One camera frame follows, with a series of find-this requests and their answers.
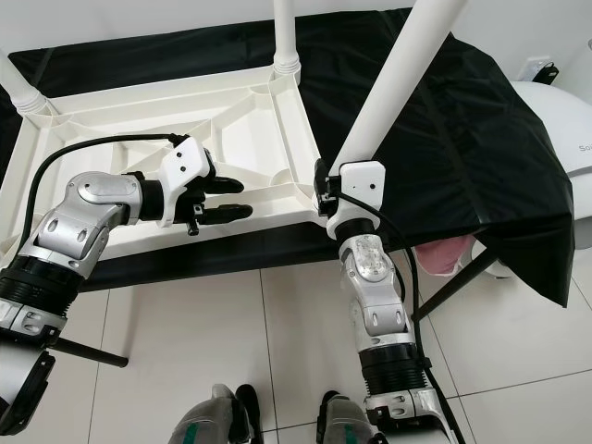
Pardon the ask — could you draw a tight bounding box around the white plastic table top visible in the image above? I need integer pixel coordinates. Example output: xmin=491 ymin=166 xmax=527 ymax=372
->
xmin=0 ymin=69 xmax=327 ymax=274

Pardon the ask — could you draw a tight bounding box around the black tablecloth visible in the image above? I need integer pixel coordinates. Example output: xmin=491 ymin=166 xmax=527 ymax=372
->
xmin=0 ymin=7 xmax=576 ymax=310

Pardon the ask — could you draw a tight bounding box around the grey robot right leg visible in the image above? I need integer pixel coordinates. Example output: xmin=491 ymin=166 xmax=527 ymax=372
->
xmin=315 ymin=390 xmax=381 ymax=444

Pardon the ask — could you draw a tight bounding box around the white round appliance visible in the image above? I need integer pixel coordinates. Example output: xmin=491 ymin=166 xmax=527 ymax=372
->
xmin=486 ymin=81 xmax=592 ymax=280

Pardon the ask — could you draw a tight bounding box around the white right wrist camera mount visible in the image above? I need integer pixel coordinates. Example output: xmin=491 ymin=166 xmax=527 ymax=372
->
xmin=327 ymin=160 xmax=389 ymax=238

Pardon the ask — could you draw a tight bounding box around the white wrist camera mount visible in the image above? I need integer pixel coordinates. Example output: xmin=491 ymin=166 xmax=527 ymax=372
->
xmin=327 ymin=160 xmax=389 ymax=238
xmin=158 ymin=136 xmax=216 ymax=228

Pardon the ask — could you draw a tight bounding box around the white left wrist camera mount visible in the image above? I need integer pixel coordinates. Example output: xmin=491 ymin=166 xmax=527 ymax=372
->
xmin=158 ymin=136 xmax=216 ymax=228

